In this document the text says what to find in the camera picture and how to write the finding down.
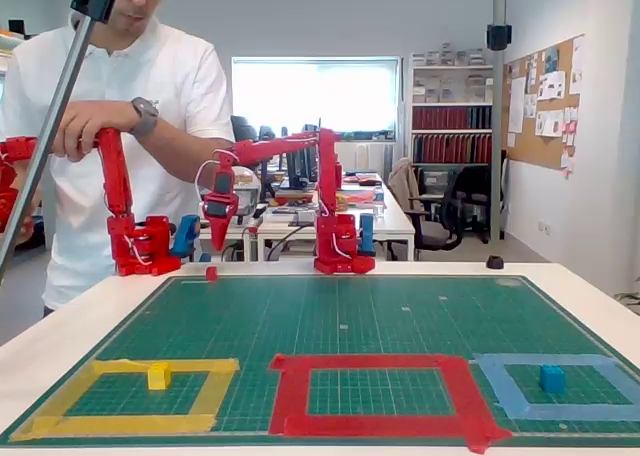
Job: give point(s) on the white bookshelf with binders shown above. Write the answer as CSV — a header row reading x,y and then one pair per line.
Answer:
x,y
450,118

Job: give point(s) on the person's left forearm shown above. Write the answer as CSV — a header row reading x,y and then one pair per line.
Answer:
x,y
190,136

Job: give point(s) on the person's left hand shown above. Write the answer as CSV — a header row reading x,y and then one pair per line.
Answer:
x,y
95,118

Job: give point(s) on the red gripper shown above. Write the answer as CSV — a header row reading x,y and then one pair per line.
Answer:
x,y
218,211

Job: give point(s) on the yellow tape square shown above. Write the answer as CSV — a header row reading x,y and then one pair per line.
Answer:
x,y
125,426

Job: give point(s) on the wide bright window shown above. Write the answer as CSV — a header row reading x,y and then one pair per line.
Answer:
x,y
315,96

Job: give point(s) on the white wall shelf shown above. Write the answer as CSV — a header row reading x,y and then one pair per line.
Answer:
x,y
10,38

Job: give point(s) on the slanted metal pole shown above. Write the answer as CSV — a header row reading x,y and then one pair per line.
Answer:
x,y
50,126

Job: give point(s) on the vertical grey pole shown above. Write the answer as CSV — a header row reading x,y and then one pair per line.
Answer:
x,y
499,126

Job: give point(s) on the green cutting mat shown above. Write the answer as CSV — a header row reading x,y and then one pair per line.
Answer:
x,y
250,326

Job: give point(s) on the black office chair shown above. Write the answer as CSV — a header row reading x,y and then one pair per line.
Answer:
x,y
452,211
477,196

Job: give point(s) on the black computer monitor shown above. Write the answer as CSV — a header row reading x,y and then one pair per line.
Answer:
x,y
245,128
300,168
267,133

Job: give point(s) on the man in white polo shirt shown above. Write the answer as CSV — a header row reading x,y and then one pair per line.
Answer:
x,y
175,76

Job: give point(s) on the red cube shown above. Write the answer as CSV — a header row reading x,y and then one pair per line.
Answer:
x,y
212,274

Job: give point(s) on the blue cube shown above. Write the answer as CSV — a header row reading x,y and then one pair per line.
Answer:
x,y
552,379

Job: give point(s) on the blue tape square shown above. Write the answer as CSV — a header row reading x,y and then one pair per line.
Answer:
x,y
575,412

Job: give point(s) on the white helmet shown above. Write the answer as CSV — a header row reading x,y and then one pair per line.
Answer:
x,y
247,196

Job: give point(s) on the beige jacket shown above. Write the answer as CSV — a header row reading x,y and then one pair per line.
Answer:
x,y
402,181

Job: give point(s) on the cork notice board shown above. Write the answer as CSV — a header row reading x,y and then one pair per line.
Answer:
x,y
545,148

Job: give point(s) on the red tape square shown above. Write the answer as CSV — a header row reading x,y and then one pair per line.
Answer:
x,y
370,426

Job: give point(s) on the grey wristwatch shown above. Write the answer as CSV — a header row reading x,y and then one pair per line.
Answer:
x,y
145,117

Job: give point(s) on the small black round knob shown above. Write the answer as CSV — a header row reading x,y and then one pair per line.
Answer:
x,y
494,262

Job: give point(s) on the white wall socket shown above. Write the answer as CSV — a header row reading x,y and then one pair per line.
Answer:
x,y
544,227

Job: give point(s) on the green plant leaves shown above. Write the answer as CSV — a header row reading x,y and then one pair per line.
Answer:
x,y
631,298

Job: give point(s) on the red robot arm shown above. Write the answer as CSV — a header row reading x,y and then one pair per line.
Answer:
x,y
327,176

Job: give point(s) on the yellow cube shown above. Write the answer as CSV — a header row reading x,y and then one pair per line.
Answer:
x,y
159,376

